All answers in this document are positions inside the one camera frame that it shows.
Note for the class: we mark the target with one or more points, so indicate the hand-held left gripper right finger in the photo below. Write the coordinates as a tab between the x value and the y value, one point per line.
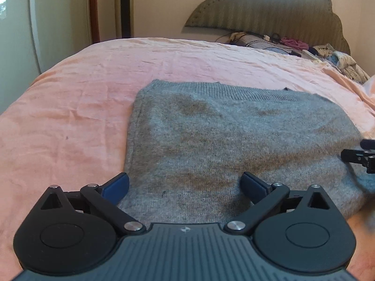
252	186

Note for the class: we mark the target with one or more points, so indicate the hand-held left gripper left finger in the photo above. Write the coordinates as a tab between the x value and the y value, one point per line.
115	187

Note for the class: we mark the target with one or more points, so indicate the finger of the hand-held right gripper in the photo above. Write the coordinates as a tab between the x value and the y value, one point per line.
356	155
369	143

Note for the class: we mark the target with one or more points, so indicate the grey knit sweater navy sleeves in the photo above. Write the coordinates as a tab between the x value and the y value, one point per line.
219	140

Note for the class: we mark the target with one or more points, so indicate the pile of light patterned clothes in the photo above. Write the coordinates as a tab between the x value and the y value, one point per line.
345	61

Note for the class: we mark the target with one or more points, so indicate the pink bed sheet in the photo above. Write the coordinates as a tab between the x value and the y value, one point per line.
73	123

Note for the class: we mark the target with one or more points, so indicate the purple cloth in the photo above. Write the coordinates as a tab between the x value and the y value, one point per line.
294	43

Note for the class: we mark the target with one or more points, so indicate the patterned pillow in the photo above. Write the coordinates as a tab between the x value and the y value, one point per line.
252	41

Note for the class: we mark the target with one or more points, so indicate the olive upholstered headboard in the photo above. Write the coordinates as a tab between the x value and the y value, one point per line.
263	8

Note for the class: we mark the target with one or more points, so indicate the gold tower fan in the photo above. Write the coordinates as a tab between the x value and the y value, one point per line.
124	5

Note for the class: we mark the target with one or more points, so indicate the white door frame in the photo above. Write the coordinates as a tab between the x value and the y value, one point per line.
33	29

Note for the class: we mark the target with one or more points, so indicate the brown wooden post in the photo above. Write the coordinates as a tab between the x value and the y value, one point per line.
94	8

